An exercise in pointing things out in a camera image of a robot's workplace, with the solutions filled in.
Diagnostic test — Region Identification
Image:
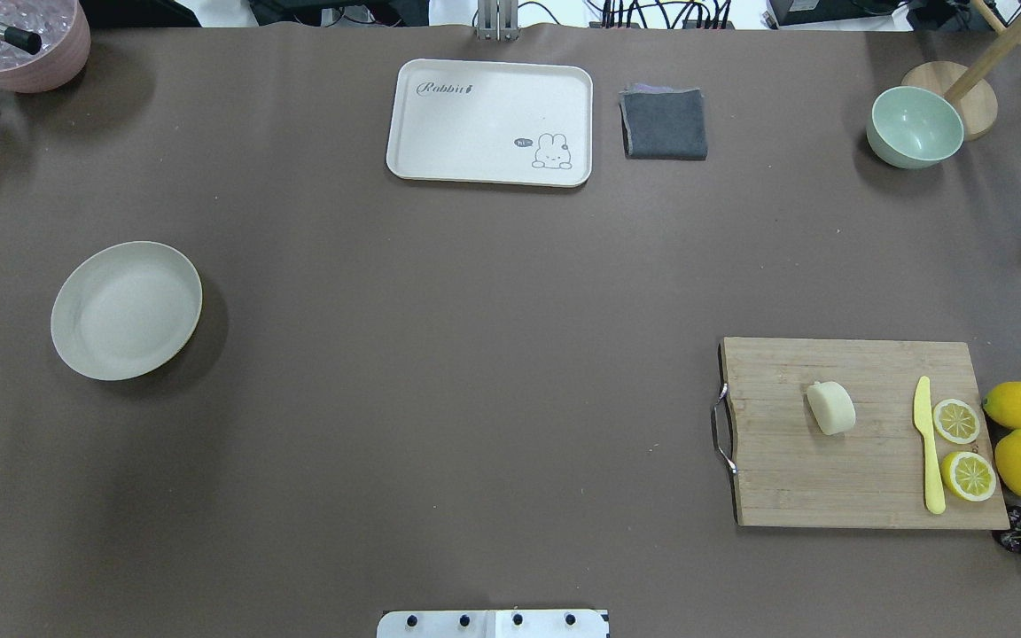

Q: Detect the white steamed bun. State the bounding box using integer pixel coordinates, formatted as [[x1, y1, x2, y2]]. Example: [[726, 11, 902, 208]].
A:
[[806, 381, 856, 436]]

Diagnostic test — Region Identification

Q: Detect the cream round plate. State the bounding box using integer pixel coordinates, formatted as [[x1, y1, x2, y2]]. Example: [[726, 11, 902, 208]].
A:
[[50, 241, 203, 381]]

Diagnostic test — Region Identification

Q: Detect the cream rabbit tray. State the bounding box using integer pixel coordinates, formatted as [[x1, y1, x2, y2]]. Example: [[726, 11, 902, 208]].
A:
[[386, 59, 593, 187]]

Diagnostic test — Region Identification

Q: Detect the folded grey cloth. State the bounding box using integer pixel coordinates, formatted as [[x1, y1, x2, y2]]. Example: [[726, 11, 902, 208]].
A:
[[620, 83, 708, 160]]

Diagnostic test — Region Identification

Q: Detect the bamboo cutting board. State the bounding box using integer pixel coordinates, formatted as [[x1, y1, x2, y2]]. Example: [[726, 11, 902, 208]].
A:
[[712, 338, 1008, 530]]

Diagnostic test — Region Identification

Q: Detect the yellow plastic knife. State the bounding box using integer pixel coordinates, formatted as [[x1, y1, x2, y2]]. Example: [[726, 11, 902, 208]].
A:
[[912, 375, 947, 516]]

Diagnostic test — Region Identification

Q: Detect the mint green bowl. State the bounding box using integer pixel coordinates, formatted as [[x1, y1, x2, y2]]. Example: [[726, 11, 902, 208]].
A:
[[866, 86, 965, 170]]

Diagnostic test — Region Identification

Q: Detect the upper lemon half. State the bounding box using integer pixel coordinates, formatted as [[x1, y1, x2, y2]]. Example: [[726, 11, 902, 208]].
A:
[[932, 399, 984, 445]]

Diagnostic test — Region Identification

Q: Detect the lemon half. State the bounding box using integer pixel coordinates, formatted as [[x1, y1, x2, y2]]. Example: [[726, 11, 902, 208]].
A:
[[939, 451, 998, 503], [932, 399, 984, 445]]

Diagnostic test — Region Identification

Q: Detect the lower lemon half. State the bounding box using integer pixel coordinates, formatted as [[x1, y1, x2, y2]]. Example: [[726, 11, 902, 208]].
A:
[[939, 451, 998, 503]]

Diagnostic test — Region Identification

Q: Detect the wooden cup stand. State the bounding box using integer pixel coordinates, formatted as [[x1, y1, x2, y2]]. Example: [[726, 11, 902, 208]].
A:
[[902, 1, 1021, 141]]

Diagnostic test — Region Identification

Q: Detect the pink ice bowl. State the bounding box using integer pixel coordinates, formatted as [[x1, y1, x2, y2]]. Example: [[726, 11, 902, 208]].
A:
[[0, 1, 90, 93]]

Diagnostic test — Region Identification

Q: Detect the aluminium frame post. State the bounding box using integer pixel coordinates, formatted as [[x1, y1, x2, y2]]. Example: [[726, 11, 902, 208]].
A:
[[474, 0, 519, 42]]

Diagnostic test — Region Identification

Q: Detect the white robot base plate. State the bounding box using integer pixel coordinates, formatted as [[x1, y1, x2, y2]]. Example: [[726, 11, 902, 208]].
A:
[[376, 607, 611, 637]]

